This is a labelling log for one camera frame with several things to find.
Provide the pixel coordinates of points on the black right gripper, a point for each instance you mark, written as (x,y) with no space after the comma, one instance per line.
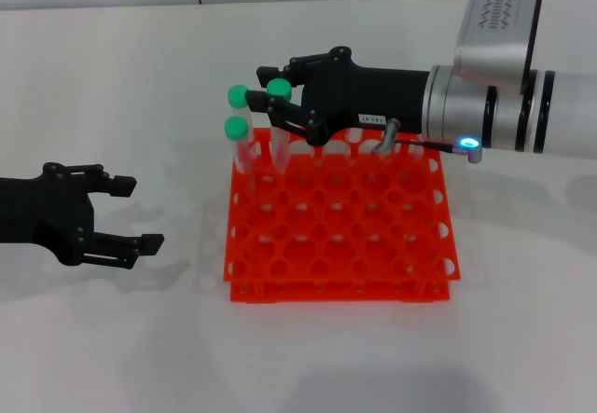
(368,96)

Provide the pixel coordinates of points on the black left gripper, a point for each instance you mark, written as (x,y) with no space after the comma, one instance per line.
(46,212)

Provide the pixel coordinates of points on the orange plastic test tube rack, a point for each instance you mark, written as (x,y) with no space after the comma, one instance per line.
(340,294)

